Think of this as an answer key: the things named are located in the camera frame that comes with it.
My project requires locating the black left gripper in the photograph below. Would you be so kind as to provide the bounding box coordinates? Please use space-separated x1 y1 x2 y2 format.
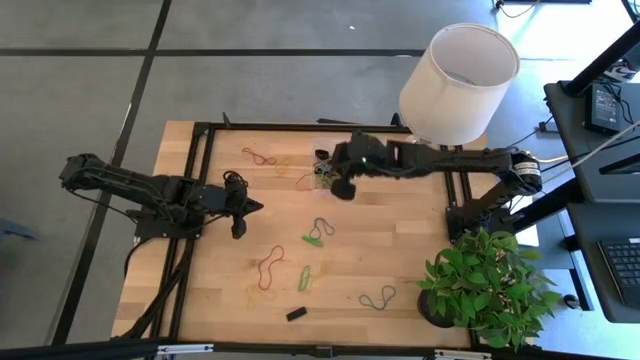
198 178 265 241

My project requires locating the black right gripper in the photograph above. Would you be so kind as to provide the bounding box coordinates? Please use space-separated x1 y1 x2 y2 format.
325 129 402 203

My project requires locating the clear plastic bin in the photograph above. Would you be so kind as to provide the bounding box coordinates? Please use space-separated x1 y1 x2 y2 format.
309 138 354 194

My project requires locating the white shade silver table lamp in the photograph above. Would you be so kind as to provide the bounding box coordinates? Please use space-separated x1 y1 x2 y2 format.
398 22 521 151

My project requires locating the green potted plant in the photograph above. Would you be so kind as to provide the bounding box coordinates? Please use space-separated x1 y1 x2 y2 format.
417 227 562 352

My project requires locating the white sheet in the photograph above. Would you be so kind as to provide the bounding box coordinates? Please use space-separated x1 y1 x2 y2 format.
514 223 542 250

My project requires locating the black front crossbeam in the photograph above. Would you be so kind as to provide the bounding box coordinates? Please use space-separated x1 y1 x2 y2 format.
0 337 640 360

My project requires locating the blue-grey object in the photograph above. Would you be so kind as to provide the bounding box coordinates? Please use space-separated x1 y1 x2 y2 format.
0 218 40 243

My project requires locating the black desk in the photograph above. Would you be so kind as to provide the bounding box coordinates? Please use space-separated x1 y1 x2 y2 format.
543 79 640 204
566 199 640 325

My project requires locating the black power box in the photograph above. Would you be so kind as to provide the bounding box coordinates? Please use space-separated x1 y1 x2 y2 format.
583 81 627 137

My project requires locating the black diagonal stand beam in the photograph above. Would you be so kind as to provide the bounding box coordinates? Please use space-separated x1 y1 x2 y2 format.
562 17 640 99

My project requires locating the black monitor foot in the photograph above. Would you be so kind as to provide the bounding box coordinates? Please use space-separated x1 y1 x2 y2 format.
598 151 640 176

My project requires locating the person's shoe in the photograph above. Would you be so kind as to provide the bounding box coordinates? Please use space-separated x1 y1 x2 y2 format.
606 56 640 84

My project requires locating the black keyboard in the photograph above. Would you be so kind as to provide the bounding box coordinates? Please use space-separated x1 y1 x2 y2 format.
597 238 640 310

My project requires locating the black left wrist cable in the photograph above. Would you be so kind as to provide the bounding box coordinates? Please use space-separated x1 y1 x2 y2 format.
222 169 250 190

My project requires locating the black cable bundle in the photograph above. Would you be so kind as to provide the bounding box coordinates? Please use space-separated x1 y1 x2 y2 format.
113 234 197 342

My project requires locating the silver bracket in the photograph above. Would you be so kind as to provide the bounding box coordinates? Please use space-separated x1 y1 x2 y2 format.
432 348 492 360
155 343 215 357

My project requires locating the black floor cable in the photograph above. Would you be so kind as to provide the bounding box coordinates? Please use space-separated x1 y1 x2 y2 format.
492 0 544 20

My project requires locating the white cable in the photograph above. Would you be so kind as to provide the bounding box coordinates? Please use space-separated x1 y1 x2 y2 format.
569 119 640 170

